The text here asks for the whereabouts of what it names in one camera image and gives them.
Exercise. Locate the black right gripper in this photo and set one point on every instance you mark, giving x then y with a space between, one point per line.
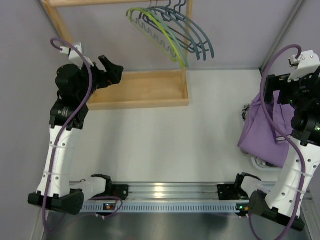
279 91

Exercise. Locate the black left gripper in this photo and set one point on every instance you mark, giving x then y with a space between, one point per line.
103 73

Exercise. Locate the purple trousers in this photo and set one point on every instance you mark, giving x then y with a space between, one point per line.
260 139

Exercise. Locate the lime green hanger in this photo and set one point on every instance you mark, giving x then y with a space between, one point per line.
161 36

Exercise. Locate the mint green hanger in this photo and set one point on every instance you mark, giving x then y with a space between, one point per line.
173 49

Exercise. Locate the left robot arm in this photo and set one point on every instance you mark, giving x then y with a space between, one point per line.
67 118

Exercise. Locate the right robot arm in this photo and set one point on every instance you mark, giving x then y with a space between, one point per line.
282 203

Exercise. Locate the wooden clothes rack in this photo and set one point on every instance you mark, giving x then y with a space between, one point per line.
138 89

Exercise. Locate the black white patterned garment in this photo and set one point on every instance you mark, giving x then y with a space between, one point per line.
244 112

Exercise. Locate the white laundry basket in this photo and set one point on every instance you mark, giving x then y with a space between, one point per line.
263 165

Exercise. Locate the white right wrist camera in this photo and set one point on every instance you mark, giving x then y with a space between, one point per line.
307 63

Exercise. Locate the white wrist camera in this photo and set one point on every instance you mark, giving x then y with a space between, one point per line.
307 63
73 56

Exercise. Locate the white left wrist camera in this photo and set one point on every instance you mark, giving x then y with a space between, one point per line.
73 56

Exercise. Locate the aluminium mounting rail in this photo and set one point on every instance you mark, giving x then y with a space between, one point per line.
180 191

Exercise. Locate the grey slotted cable duct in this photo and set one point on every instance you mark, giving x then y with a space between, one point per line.
183 207

